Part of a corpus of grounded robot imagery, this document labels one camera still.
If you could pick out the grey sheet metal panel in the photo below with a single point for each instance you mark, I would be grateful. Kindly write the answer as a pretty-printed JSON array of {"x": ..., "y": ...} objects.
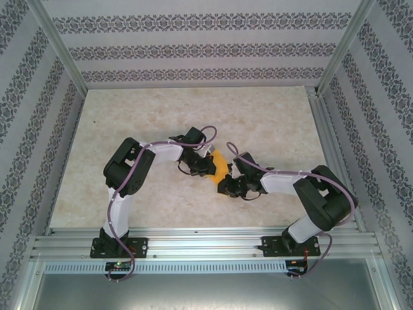
[{"x": 206, "y": 290}]

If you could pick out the aluminium mounting rail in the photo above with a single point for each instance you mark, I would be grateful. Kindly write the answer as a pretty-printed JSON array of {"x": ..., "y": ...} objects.
[{"x": 206, "y": 242}]

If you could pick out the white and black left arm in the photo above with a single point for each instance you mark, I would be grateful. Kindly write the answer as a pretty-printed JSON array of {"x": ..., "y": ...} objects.
[{"x": 121, "y": 210}]

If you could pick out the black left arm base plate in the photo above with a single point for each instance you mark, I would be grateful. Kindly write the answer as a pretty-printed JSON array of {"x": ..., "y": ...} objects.
[{"x": 142, "y": 247}]

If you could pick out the orange cloth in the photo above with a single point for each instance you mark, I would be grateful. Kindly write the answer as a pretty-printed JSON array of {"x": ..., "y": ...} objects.
[{"x": 221, "y": 163}]

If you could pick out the aluminium side rail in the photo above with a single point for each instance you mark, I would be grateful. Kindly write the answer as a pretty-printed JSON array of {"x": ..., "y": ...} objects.
[{"x": 326, "y": 129}]

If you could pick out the aluminium frame post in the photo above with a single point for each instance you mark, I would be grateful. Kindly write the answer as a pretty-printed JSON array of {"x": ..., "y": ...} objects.
[
  {"x": 58, "y": 42},
  {"x": 345, "y": 45}
]

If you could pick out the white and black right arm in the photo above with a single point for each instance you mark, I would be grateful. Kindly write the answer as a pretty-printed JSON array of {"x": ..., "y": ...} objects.
[{"x": 280, "y": 185}]

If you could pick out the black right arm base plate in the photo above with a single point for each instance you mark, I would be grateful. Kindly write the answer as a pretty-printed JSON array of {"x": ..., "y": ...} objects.
[{"x": 267, "y": 247}]

